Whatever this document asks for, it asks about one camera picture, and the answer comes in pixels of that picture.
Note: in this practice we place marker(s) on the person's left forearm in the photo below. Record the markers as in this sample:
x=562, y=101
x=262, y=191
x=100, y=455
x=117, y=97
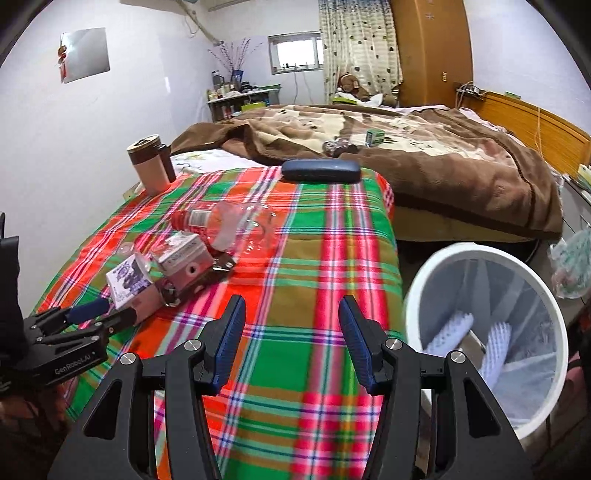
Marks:
x=23, y=438

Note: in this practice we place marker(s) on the dark blue glasses case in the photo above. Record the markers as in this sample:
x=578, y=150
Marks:
x=318, y=170

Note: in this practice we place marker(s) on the heart print curtain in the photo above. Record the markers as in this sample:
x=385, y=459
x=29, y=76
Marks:
x=360, y=46

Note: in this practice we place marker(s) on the cluttered shelf desk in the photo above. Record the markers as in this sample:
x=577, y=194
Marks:
x=244, y=99

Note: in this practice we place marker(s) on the white foam net tube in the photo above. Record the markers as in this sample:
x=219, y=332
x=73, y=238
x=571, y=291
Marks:
x=496, y=355

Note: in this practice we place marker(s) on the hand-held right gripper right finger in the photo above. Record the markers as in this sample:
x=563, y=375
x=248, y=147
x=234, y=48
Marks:
x=358, y=341

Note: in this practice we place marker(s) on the brown thermos mug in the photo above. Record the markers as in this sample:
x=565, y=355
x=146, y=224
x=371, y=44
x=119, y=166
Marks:
x=150, y=170

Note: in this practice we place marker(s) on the plaid tablecloth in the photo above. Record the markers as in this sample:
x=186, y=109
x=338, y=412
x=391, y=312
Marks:
x=300, y=277

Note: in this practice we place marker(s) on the purple print milk carton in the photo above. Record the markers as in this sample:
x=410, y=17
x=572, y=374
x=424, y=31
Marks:
x=131, y=281

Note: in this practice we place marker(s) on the pink carton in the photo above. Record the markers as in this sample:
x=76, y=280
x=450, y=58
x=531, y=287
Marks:
x=184, y=263

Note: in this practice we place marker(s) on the white air conditioner pipe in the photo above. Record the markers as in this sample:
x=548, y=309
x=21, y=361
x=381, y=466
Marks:
x=203, y=25

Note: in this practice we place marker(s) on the wooden wardrobe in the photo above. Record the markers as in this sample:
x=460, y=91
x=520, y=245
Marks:
x=429, y=50

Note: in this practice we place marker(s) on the blue vase with branches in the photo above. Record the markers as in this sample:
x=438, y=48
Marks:
x=236, y=76

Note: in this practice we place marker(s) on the red hanging ornament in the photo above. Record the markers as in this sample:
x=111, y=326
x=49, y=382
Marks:
x=62, y=57

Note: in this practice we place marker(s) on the brown teddy bear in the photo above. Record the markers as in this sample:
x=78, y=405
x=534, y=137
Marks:
x=351, y=85

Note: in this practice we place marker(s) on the brown blanket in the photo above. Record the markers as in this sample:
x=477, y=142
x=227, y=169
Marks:
x=461, y=175

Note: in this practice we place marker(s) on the barred window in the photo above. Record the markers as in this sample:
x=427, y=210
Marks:
x=295, y=53

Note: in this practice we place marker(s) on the translucent plastic bag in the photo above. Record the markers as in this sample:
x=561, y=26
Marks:
x=570, y=263

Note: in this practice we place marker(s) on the red cap plastic bottle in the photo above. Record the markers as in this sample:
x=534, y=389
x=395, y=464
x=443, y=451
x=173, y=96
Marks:
x=221, y=226

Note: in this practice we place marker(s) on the small green box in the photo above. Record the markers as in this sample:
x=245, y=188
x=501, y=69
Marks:
x=375, y=138

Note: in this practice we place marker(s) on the power strip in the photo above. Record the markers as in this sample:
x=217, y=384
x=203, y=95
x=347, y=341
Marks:
x=468, y=90

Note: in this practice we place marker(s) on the brown foil wrapper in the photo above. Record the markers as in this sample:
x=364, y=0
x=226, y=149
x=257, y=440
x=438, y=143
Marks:
x=220, y=265

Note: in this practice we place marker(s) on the dark glass jar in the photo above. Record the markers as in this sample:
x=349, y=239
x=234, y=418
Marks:
x=339, y=146

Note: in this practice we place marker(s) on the grey nightstand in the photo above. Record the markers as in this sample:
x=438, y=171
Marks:
x=577, y=207

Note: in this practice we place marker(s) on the wooden headboard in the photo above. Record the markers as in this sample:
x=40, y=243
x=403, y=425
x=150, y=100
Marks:
x=521, y=120

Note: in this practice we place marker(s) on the white trash bin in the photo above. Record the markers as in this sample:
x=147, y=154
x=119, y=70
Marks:
x=418, y=295

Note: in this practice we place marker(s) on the white floral bed sheet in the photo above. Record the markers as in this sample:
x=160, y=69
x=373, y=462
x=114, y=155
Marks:
x=207, y=162

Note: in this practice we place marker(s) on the silver wall panel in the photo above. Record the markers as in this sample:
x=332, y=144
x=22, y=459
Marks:
x=87, y=55

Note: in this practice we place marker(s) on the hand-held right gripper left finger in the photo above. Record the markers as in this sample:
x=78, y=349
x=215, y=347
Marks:
x=228, y=341

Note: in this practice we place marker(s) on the white foam net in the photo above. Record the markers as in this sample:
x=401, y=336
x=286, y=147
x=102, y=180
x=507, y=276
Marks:
x=448, y=332

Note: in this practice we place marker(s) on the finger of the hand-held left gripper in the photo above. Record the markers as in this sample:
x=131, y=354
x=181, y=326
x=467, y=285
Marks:
x=115, y=321
x=87, y=310

